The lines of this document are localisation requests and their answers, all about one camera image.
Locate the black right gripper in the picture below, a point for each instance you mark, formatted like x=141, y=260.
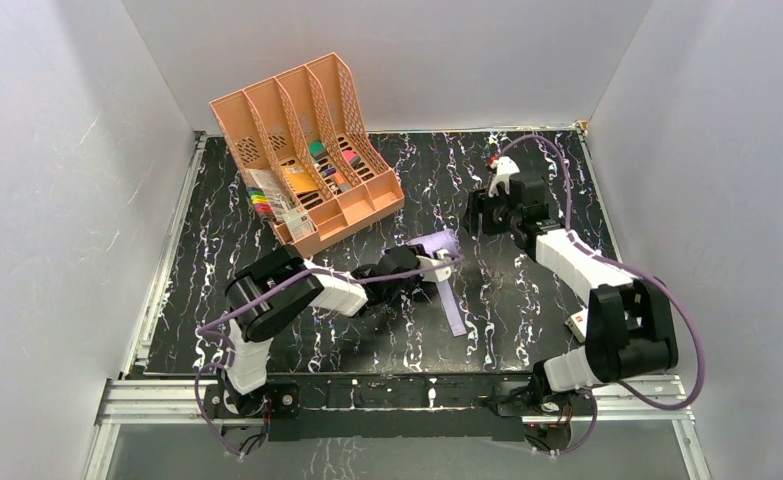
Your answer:
x=486, y=216

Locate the lavender folding umbrella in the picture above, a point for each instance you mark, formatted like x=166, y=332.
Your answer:
x=442, y=239

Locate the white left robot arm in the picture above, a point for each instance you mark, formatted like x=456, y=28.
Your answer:
x=272, y=292

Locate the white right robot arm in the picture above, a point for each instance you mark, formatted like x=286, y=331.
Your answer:
x=629, y=323

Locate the small white red box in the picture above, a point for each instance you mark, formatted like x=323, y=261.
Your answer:
x=298, y=223

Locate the white yellow card box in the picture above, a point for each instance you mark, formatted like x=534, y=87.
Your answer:
x=577, y=325

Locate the yellow sticky note pad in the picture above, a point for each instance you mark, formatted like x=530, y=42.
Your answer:
x=299, y=180

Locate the colourful marker pen pack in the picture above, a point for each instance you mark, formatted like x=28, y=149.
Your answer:
x=267, y=207

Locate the orange plastic desk organizer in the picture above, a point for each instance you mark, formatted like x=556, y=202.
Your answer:
x=269, y=124

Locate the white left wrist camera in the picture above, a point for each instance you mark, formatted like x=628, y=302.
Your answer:
x=437, y=266

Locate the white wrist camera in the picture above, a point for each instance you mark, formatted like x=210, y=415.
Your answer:
x=502, y=168
x=437, y=266

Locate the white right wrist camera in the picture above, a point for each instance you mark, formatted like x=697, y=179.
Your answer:
x=502, y=168

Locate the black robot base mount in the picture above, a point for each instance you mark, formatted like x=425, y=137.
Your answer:
x=502, y=407

